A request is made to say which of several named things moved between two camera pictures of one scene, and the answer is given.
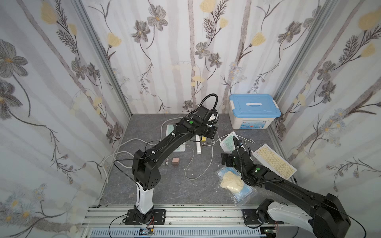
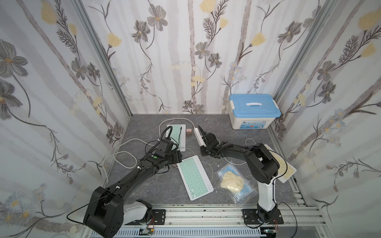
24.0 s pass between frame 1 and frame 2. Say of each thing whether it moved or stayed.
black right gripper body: moved
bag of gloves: stayed
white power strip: moved
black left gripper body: moved
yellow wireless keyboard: stayed
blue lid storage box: stayed
